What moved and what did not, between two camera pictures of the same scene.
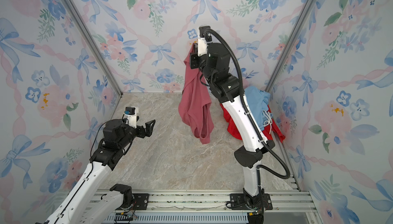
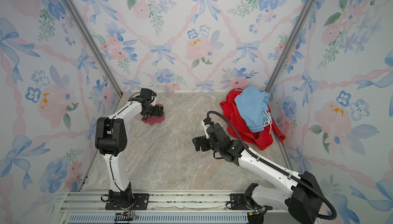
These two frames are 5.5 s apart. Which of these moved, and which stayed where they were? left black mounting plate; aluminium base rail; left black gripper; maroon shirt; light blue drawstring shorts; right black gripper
Moved: left black gripper; maroon shirt; right black gripper
Stayed: left black mounting plate; aluminium base rail; light blue drawstring shorts
